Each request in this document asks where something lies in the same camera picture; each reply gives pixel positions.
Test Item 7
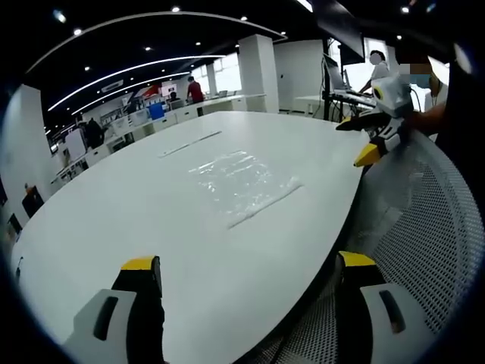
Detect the black chair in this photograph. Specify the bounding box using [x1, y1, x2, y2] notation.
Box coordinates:
[21, 185, 45, 218]

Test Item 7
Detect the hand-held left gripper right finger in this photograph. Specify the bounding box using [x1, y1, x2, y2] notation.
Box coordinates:
[335, 249, 437, 364]

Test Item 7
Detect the white square pillar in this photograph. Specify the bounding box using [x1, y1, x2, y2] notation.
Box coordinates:
[237, 33, 280, 114]

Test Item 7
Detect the black standing desk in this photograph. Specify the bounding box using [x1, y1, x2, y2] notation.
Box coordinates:
[321, 89, 377, 123]

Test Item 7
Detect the transparent food packaging bag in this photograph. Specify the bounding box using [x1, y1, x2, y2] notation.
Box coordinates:
[188, 150, 305, 231]

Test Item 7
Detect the grey laptop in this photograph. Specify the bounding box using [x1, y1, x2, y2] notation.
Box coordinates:
[324, 55, 349, 93]

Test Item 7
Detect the person's dark upper body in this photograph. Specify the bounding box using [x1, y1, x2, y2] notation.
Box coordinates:
[431, 37, 485, 183]

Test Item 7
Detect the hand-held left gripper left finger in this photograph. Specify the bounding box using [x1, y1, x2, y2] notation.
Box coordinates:
[62, 255, 167, 364]

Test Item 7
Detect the black monitor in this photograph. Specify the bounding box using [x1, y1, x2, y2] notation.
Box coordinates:
[316, 0, 367, 64]

